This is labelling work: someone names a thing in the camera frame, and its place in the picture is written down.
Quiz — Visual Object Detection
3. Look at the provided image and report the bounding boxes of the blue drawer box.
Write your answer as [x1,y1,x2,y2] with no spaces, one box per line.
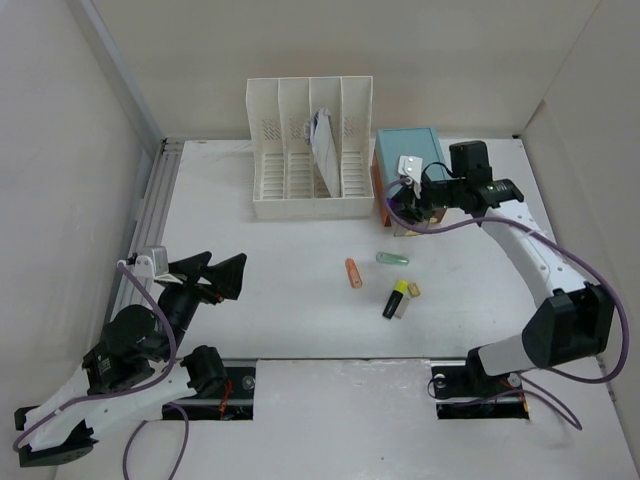
[372,127,449,193]

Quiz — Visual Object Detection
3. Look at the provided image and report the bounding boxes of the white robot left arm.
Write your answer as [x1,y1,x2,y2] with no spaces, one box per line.
[13,246,255,468]

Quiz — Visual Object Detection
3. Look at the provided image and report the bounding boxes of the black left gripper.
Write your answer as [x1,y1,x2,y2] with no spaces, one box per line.
[157,250,247,360]

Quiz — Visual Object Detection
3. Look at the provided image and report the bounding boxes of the white spiral notebook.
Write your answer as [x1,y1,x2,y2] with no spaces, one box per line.
[303,108,341,198]

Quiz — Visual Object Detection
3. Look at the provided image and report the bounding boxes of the yellow highlighter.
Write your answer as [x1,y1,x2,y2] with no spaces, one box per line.
[382,280,408,319]

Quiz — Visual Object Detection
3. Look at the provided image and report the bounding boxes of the green highlighter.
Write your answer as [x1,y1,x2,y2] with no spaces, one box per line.
[376,252,410,266]

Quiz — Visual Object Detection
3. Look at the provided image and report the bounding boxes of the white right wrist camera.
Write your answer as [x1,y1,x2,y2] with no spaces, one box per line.
[397,155,423,199]

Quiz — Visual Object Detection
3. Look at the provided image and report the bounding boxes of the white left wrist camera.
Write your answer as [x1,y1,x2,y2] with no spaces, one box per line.
[131,246,169,279]

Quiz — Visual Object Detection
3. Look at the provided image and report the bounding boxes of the clear drawer gold handle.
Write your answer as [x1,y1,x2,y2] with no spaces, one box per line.
[392,209,446,238]

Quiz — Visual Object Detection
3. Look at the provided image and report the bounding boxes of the orange drawer box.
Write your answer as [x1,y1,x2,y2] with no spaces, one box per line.
[371,152,447,236]

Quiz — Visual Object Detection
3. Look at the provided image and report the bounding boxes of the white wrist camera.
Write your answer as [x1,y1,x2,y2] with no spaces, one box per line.
[131,246,169,279]
[397,155,423,199]

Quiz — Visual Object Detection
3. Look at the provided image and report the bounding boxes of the grey eraser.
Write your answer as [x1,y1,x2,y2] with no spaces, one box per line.
[394,296,411,319]

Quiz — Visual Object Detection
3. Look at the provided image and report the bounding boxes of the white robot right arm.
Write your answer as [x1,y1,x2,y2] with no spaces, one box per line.
[389,141,615,394]

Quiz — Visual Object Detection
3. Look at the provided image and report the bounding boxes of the white plastic file organizer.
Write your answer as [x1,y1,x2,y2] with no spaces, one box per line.
[246,76,374,220]

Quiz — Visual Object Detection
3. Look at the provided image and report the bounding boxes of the aluminium rail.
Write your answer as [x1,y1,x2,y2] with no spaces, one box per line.
[107,138,184,321]

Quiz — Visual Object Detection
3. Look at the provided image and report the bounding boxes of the orange highlighter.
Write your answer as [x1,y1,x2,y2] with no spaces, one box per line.
[345,258,363,289]

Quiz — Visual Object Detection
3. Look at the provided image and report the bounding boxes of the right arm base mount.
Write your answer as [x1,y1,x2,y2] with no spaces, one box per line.
[428,361,529,420]

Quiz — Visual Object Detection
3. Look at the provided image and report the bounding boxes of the small wooden stamp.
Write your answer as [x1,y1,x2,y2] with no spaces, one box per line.
[408,283,421,298]

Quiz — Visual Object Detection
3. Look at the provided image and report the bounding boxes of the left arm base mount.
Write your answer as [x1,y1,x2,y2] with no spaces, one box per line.
[174,359,257,421]

